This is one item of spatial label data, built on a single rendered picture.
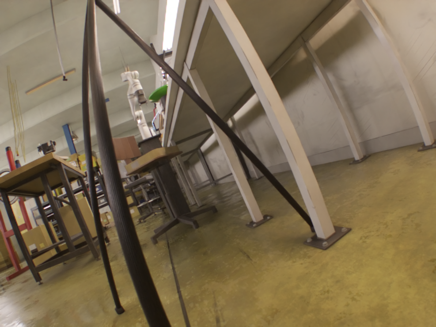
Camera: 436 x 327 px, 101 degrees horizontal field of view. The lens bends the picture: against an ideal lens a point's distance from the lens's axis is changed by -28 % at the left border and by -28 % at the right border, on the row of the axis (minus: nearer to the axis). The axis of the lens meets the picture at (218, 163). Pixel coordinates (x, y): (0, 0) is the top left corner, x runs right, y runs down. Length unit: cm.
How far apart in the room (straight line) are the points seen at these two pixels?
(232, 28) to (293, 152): 40
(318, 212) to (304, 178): 11
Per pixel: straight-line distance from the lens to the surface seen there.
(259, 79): 69
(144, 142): 240
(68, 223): 333
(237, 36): 74
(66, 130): 879
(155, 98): 202
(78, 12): 489
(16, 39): 513
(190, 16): 98
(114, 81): 772
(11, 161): 242
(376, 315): 45
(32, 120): 820
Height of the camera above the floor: 32
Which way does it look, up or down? 1 degrees up
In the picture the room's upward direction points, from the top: 24 degrees counter-clockwise
